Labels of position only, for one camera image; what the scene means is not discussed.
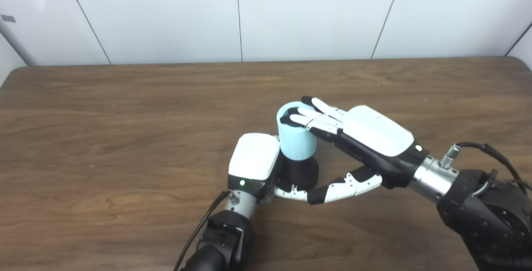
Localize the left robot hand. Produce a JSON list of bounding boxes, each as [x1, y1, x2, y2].
[[227, 133, 310, 204]]

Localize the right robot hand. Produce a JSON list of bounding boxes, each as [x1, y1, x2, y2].
[[280, 96, 431, 205]]

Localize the light-blue hose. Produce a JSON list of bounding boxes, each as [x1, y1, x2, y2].
[[276, 101, 318, 160]]

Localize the black nozzle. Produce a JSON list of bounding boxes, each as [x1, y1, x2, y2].
[[281, 157, 320, 192]]

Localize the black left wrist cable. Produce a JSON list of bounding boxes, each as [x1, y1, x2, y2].
[[173, 190, 241, 271]]

